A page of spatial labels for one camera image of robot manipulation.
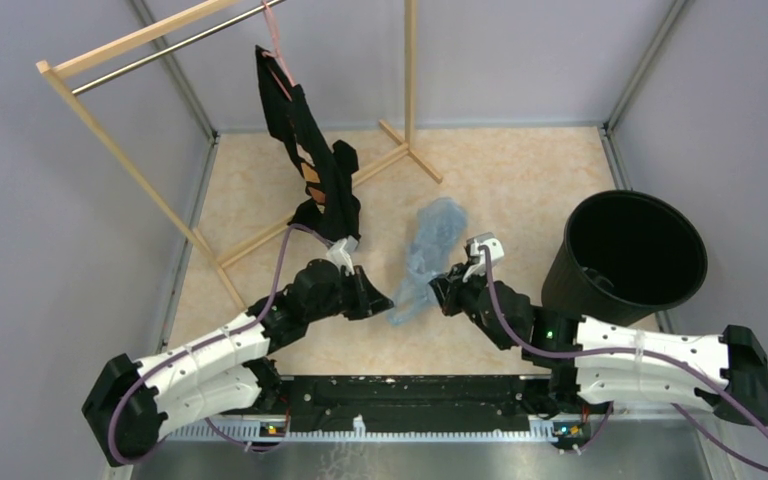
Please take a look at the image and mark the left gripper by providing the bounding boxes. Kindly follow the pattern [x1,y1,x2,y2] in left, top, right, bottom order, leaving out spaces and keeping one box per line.
[306,265,394,323]

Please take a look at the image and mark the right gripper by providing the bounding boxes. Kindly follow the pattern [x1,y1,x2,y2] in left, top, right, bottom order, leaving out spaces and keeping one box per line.
[427,258,512,350]

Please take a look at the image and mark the blue plastic trash bag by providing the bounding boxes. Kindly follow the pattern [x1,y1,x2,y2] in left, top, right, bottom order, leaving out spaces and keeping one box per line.
[387,197,468,326]

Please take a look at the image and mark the black trash bin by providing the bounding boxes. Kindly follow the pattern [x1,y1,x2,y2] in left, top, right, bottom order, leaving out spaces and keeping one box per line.
[541,190,708,326]

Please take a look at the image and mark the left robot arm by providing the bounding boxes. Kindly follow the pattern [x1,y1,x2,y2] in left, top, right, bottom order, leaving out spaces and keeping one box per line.
[81,259,394,467]

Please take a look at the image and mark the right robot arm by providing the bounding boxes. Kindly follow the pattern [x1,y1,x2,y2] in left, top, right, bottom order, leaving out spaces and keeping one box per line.
[429,264,768,426]

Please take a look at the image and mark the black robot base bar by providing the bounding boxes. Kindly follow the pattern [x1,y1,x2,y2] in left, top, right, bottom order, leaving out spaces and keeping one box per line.
[230,375,598,434]

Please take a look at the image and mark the black garment on hanger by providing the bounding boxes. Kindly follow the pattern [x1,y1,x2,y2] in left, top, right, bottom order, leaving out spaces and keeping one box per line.
[255,46,361,241]

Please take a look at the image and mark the wooden clothes rack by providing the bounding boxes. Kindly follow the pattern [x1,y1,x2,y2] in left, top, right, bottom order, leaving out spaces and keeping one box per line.
[36,0,444,311]

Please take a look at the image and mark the pink clothes hanger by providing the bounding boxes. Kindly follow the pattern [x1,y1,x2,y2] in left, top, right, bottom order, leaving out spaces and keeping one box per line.
[261,1,297,87]

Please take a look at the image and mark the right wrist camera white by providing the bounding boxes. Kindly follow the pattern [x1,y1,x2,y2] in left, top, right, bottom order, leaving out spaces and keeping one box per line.
[462,232,505,283]

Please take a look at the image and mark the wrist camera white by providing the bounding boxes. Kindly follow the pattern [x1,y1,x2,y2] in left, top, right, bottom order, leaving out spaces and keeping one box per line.
[326,236,358,275]
[462,232,505,283]

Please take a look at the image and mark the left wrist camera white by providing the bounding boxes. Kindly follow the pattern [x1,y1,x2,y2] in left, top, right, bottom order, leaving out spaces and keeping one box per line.
[326,236,358,275]

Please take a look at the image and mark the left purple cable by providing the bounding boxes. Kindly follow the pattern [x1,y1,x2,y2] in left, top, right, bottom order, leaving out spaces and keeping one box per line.
[106,223,336,467]

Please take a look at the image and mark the purple cable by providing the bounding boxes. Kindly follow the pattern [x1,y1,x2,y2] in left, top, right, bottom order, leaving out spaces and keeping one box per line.
[477,245,768,477]
[106,223,336,467]

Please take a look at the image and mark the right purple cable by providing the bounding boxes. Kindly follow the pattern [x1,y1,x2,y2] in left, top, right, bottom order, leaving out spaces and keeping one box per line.
[477,245,768,477]

